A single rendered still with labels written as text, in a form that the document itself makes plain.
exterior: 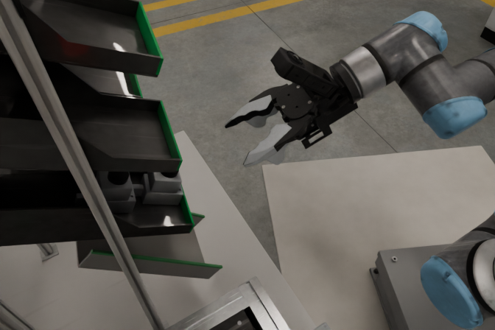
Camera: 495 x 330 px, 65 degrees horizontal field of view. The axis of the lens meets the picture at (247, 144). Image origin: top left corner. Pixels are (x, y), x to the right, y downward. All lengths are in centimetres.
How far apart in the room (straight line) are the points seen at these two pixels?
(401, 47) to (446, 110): 11
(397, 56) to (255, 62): 246
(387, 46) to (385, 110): 216
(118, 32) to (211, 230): 68
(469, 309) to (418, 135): 203
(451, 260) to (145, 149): 51
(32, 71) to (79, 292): 73
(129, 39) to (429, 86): 41
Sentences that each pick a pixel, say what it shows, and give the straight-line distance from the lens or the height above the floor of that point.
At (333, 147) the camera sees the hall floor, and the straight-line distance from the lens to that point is 245.
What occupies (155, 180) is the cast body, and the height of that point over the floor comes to 127.
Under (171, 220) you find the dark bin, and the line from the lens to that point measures 67.
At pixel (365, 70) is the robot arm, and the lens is 62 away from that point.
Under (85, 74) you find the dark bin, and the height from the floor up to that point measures 138.
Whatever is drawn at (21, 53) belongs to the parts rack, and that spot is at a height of 158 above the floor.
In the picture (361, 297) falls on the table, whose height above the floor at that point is 86.
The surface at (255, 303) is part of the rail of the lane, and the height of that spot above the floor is 96.
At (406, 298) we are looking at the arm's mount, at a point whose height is 96.
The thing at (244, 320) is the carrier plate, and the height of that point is 97.
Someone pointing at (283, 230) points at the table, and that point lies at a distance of 105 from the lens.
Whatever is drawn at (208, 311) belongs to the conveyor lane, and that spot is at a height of 96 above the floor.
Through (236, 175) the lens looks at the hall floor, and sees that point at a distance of 225.
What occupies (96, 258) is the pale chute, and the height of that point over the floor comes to 120.
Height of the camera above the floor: 176
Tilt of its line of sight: 47 degrees down
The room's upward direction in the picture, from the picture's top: straight up
